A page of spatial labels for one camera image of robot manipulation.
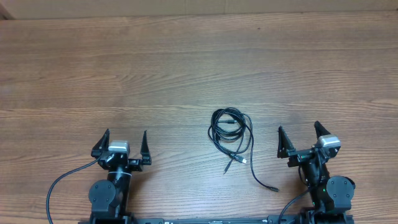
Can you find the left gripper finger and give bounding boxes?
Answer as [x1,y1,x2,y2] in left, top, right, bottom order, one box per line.
[140,131,152,165]
[91,129,110,157]

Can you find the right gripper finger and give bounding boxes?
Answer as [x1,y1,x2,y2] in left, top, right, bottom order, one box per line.
[277,126,295,158]
[314,121,330,139]

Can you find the black USB cable long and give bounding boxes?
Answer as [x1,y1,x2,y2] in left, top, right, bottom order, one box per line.
[207,107,279,192]

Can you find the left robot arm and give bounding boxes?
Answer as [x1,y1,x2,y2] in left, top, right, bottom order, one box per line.
[88,130,152,224]

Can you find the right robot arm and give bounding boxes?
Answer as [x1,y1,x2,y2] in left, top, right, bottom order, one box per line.
[277,121,356,224]

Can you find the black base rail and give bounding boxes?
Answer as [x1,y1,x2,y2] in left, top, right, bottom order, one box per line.
[77,214,355,224]

